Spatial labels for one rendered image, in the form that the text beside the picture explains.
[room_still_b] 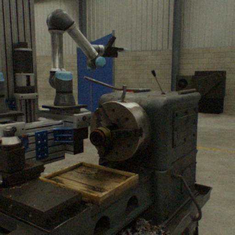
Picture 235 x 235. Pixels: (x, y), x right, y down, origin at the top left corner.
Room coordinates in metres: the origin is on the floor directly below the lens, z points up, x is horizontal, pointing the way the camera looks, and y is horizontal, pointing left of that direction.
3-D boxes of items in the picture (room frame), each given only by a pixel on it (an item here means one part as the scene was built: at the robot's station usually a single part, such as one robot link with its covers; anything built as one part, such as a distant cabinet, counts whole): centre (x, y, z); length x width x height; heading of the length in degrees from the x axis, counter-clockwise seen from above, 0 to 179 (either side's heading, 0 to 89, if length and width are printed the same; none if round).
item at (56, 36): (2.04, 0.42, 1.54); 0.15 x 0.12 x 0.55; 28
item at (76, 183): (1.24, 0.13, 0.89); 0.36 x 0.30 x 0.04; 55
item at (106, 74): (8.31, 0.73, 1.18); 4.12 x 0.80 x 2.35; 19
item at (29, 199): (0.96, 0.34, 0.95); 0.43 x 0.17 x 0.05; 55
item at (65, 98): (1.92, 0.36, 1.21); 0.15 x 0.15 x 0.10
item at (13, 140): (1.00, 0.39, 1.13); 0.08 x 0.08 x 0.03
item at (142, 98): (1.78, -0.23, 1.06); 0.59 x 0.48 x 0.39; 145
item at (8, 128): (1.00, 0.39, 1.17); 0.04 x 0.04 x 0.03
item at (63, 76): (1.93, 0.36, 1.33); 0.13 x 0.12 x 0.14; 28
